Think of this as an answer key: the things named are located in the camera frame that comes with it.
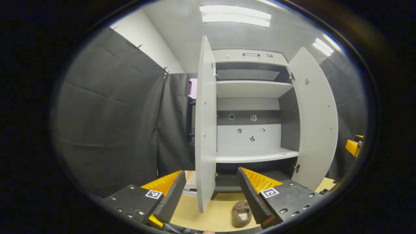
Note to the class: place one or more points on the brown fuzzy shoe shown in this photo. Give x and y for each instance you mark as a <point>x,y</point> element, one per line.
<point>240,216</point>

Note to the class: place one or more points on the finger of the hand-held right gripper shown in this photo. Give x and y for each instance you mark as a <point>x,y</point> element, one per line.
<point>352,147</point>

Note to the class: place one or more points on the white cabinet door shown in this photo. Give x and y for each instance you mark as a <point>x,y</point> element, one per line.
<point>205,130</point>
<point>317,123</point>

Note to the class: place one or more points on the metal door hinge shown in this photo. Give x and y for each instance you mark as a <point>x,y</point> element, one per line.
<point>296,168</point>
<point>291,77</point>
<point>214,72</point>

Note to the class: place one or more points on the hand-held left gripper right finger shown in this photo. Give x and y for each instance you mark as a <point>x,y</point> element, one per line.
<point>252,198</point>

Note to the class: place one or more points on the white shoe cabinet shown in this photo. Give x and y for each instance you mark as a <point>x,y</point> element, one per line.
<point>250,89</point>

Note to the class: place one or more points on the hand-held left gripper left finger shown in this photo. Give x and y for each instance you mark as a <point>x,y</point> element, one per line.
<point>170,201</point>

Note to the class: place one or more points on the ceiling light panel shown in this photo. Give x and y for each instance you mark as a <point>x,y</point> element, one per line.
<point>235,15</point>
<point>322,46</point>

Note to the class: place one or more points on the black table clip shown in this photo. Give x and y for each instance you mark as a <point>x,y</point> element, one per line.
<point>324,191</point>

